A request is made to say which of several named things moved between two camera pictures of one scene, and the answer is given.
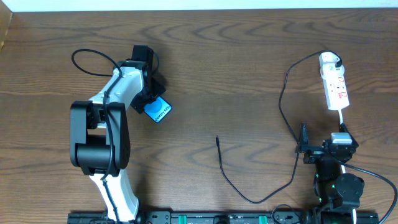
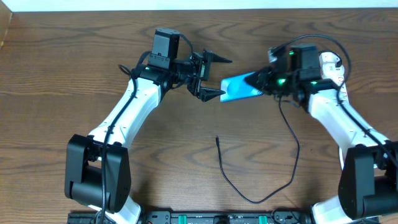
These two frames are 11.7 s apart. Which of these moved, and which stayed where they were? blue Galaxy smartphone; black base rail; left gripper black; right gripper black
Moved: blue Galaxy smartphone; right gripper black; left gripper black
Stayed: black base rail
